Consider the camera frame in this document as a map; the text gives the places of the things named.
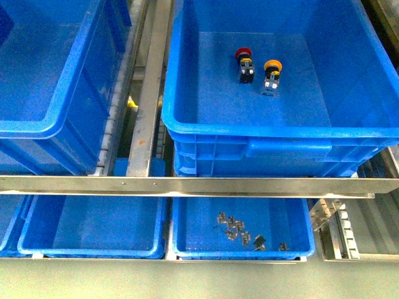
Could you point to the lower blue tray with clips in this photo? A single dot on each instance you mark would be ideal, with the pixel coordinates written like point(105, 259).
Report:
point(193, 217)

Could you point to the lower blue tray centre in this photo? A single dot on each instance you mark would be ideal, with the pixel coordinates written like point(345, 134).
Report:
point(111, 227)

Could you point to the horizontal steel shelf rail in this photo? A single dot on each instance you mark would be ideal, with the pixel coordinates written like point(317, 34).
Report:
point(329, 188)

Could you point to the vertical steel divider rail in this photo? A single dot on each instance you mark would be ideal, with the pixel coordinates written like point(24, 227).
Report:
point(141, 149)

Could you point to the red mushroom push button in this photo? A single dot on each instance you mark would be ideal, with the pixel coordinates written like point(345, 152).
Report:
point(246, 67)

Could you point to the lower blue tray left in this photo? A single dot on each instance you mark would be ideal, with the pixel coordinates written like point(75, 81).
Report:
point(14, 209)

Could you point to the empty middle blue bin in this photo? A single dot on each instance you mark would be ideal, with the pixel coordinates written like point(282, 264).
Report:
point(59, 66)

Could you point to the blue target bin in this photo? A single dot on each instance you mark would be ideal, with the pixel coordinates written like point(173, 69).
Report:
point(335, 108)

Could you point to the pile of small metal clips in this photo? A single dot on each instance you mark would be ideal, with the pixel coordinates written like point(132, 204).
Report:
point(247, 233)

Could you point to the yellow mushroom push button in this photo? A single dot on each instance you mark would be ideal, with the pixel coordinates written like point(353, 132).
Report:
point(272, 73)

